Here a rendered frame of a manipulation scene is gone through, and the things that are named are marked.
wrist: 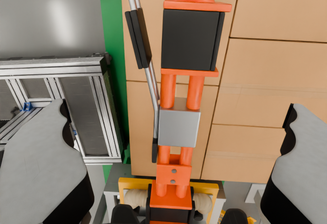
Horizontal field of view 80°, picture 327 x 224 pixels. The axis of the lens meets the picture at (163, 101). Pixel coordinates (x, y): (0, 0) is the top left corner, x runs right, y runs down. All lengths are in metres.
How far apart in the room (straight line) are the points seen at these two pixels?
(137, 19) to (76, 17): 1.22
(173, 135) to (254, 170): 0.96
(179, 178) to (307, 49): 0.73
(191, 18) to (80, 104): 1.24
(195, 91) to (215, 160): 0.88
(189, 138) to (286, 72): 0.69
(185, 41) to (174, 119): 0.12
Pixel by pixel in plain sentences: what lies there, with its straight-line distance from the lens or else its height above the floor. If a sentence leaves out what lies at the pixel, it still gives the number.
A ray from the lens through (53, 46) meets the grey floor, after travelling 1.57.
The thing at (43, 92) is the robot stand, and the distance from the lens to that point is 1.49.
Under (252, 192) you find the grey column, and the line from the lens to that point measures 2.37.
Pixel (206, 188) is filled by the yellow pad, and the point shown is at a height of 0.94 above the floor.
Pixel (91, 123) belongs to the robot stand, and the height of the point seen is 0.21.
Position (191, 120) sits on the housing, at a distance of 0.30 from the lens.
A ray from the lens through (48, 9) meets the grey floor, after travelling 1.52.
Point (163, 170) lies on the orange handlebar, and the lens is 0.37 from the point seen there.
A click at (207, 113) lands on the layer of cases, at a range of 0.93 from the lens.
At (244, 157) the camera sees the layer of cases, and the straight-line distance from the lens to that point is 1.16.
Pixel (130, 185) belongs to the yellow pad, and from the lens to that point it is 0.62.
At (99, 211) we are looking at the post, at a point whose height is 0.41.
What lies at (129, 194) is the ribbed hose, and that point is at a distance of 0.57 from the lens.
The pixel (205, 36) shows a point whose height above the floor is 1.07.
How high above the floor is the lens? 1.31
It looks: 60 degrees down
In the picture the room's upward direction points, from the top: 175 degrees counter-clockwise
